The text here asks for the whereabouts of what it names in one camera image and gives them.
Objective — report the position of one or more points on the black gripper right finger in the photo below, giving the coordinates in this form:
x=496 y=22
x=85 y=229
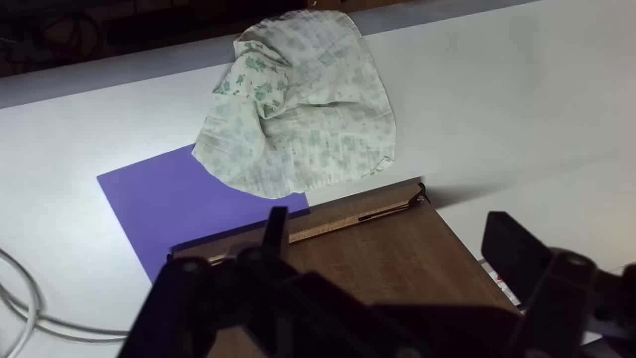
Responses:
x=568 y=304

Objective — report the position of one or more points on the wooden board stand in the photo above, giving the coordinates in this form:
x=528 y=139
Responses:
x=397 y=258

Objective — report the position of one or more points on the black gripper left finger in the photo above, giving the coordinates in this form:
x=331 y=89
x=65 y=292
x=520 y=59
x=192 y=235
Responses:
x=198 y=298

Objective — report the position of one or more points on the white cloth with green flowers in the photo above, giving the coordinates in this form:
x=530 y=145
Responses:
x=310 y=111

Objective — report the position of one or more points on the purple paper mat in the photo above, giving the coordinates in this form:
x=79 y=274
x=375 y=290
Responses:
x=170 y=199

